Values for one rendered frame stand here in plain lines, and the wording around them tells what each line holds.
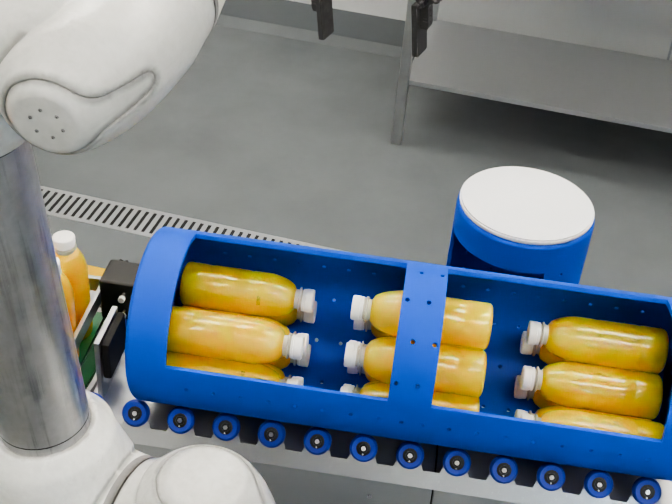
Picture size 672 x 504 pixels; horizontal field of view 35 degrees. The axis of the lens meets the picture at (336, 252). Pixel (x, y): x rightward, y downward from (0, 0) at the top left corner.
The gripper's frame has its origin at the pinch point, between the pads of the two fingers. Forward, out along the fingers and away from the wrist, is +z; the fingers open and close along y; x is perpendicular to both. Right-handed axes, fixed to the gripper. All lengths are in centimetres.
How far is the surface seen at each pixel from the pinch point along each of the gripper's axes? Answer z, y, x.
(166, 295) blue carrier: 39, -27, -18
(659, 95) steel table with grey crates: 152, -15, 276
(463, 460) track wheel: 68, 16, -5
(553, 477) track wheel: 70, 30, -1
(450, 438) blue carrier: 60, 15, -9
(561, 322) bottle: 52, 24, 14
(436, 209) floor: 169, -74, 190
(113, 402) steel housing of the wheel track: 65, -41, -21
